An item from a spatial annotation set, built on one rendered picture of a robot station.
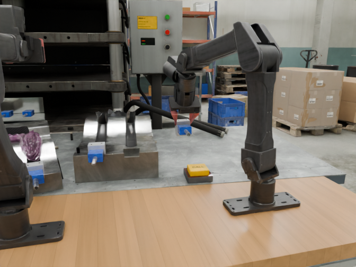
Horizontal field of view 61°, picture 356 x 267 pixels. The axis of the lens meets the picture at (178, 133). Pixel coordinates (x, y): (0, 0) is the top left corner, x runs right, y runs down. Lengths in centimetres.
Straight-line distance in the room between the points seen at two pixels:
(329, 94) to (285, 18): 418
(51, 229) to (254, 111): 55
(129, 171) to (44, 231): 33
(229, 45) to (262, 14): 760
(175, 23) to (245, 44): 108
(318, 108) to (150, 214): 416
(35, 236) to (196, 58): 61
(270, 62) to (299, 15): 810
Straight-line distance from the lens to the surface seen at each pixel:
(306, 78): 462
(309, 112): 470
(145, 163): 97
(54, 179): 96
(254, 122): 78
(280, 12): 862
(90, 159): 93
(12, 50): 74
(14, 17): 86
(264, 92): 76
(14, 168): 68
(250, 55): 75
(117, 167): 97
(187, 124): 108
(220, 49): 84
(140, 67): 177
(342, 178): 116
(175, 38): 179
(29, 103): 180
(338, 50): 950
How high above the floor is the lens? 119
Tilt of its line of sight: 15 degrees down
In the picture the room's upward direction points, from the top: straight up
